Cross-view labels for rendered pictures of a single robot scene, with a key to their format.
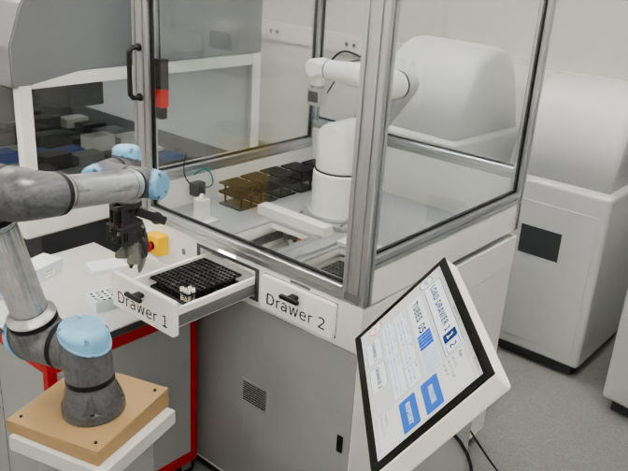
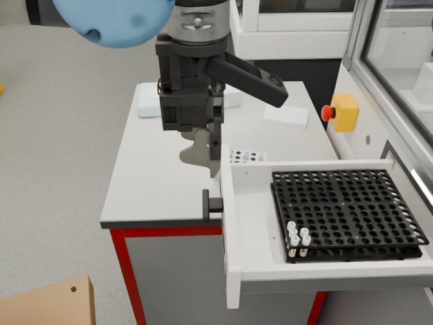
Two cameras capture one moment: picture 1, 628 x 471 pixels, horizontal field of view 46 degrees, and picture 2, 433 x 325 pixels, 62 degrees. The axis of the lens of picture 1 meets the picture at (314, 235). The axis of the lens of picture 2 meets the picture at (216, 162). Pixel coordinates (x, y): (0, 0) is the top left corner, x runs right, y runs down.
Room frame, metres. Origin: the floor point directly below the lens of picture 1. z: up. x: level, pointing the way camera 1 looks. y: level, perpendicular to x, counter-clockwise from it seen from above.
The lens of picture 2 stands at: (1.65, 0.17, 1.36)
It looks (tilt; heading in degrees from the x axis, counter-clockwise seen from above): 40 degrees down; 49
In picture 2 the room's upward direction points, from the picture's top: straight up
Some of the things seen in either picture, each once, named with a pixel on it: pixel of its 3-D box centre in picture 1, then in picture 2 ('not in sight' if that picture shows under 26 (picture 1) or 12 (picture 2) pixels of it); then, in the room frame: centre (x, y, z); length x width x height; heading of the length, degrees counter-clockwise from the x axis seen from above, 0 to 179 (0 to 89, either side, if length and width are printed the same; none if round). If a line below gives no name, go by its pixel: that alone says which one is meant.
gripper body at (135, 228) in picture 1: (127, 221); (194, 80); (1.91, 0.52, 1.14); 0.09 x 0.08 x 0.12; 141
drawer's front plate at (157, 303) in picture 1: (144, 303); (227, 216); (1.95, 0.48, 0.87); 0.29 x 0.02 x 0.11; 51
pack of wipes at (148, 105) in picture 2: not in sight; (154, 98); (2.16, 1.05, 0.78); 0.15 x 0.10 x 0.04; 53
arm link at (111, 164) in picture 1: (108, 177); not in sight; (1.81, 0.53, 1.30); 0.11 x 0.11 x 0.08; 68
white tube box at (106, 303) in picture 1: (108, 298); (240, 165); (2.14, 0.65, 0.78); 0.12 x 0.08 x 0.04; 130
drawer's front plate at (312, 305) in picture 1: (296, 305); not in sight; (1.99, 0.04, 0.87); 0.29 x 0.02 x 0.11; 51
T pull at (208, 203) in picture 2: (136, 295); (212, 205); (1.93, 0.50, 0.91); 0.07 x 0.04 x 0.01; 51
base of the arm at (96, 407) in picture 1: (92, 391); not in sight; (1.52, 0.51, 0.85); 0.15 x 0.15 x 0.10
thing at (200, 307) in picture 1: (198, 285); (343, 217); (2.11, 0.35, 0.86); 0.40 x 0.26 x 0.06; 141
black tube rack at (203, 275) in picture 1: (196, 284); (338, 215); (2.10, 0.36, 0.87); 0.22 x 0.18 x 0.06; 141
